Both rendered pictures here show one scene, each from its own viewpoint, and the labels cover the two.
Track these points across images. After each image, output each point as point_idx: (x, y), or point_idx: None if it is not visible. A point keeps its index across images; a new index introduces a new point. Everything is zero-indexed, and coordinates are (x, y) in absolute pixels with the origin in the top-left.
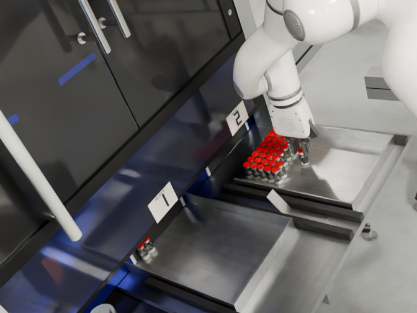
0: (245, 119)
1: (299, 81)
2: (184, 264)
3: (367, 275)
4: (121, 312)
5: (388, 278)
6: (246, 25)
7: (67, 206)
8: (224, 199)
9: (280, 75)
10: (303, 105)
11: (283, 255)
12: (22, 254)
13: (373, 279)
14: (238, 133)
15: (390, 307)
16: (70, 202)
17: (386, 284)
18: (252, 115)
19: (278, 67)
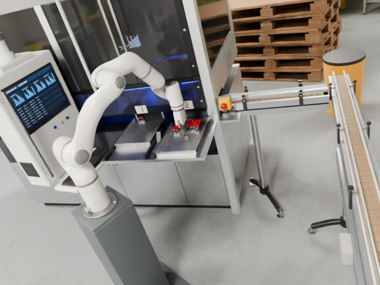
0: (191, 108)
1: (177, 104)
2: (136, 130)
3: (254, 221)
4: (122, 128)
5: (254, 229)
6: (202, 74)
7: None
8: (163, 125)
9: (167, 96)
10: (176, 113)
11: (138, 148)
12: (91, 91)
13: (252, 224)
14: (202, 113)
15: (237, 235)
16: None
17: (251, 230)
18: None
19: (167, 94)
